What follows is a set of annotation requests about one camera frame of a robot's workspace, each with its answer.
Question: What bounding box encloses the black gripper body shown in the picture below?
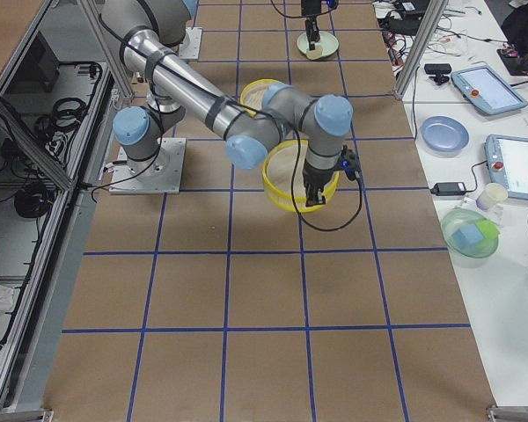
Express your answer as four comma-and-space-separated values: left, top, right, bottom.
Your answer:
300, 0, 322, 18
303, 163, 334, 198

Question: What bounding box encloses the white half-round bun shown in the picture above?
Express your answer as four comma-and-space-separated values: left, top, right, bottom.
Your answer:
305, 45, 323, 61

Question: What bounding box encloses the yellow bamboo steamer ring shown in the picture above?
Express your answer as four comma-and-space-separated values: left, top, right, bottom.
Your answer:
262, 139, 341, 214

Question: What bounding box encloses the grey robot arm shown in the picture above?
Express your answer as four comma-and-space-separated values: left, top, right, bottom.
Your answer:
100, 1, 358, 205

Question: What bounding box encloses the yellow bamboo steamer base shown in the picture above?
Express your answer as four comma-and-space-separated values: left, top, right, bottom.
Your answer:
239, 78, 276, 112

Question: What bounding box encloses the mint green round plate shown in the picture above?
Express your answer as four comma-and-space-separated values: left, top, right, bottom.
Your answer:
297, 31, 339, 59

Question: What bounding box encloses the black power adapter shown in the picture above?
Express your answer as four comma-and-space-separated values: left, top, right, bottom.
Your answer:
430, 182, 468, 197

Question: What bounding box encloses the black webcam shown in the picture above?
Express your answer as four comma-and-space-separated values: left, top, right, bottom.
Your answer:
424, 63, 451, 86

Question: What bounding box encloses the blue round plate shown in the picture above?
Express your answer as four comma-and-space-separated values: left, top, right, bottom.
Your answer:
421, 115, 469, 157

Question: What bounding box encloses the clear glass bowl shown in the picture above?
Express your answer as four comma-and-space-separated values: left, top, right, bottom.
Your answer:
441, 208, 500, 268

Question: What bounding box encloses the blue foam cube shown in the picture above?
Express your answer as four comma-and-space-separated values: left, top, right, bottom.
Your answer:
451, 224, 484, 250

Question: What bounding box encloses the green foam cube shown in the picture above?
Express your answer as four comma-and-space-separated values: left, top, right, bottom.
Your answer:
475, 219, 500, 241

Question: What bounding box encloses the white paper cup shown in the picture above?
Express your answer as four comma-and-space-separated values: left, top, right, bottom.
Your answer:
476, 183, 509, 211

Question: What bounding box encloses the upper blue teach pendant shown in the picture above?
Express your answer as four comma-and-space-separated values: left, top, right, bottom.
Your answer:
451, 65, 528, 115

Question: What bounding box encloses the blue teach pendant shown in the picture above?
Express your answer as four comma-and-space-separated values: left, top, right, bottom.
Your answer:
484, 135, 528, 200
451, 65, 528, 115

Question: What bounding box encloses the lower blue teach pendant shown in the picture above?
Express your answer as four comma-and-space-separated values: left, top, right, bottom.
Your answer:
484, 135, 528, 200

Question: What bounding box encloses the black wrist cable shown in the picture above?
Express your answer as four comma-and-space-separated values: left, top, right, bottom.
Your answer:
270, 0, 335, 19
290, 127, 364, 233

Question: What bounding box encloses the aluminium frame post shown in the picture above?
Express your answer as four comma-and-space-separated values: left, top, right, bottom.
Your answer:
392, 0, 448, 99

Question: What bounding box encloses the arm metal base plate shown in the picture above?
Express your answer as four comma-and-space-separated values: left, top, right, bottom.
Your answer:
108, 137, 187, 194

